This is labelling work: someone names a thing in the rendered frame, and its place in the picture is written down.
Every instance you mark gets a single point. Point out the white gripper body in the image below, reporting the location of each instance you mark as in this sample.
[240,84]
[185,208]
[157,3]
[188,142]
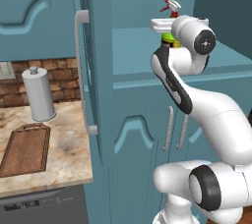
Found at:
[162,25]

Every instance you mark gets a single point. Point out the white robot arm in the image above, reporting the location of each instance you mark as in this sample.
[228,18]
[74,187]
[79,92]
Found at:
[223,126]

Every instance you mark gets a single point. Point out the green spray bottle red nozzle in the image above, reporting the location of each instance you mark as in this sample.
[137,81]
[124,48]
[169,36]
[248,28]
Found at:
[169,40]

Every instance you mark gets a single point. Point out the teal cabinet shelf unit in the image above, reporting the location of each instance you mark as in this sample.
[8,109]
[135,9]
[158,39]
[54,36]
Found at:
[138,51]

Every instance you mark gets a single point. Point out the teal open cabinet door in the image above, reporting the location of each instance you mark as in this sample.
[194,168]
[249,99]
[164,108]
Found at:
[98,70]

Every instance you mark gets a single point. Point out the brown wooden cutting board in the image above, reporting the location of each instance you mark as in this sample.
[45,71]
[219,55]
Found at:
[26,151]

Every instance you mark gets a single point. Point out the white paper towel roll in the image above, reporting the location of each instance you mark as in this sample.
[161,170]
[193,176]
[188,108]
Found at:
[40,94]

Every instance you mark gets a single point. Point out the grey dishwasher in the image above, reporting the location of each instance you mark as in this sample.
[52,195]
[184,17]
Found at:
[42,206]

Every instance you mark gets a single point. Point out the teal wall cabinet door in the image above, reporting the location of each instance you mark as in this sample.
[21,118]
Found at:
[36,15]

